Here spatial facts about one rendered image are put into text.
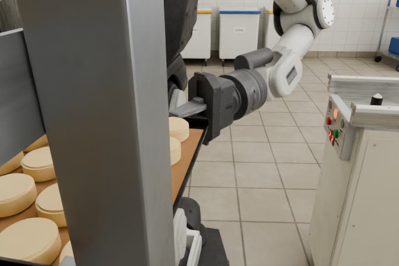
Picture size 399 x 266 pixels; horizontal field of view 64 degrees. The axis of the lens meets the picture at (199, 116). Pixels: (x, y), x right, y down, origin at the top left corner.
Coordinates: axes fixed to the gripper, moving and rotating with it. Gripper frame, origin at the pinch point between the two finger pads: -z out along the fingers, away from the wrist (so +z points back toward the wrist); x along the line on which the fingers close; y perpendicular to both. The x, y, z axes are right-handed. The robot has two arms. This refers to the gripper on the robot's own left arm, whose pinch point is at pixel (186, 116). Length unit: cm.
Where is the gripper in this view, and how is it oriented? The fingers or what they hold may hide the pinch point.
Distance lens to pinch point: 51.5
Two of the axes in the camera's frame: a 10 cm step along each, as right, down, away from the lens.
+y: 7.5, 2.8, -6.0
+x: 0.1, -9.1, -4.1
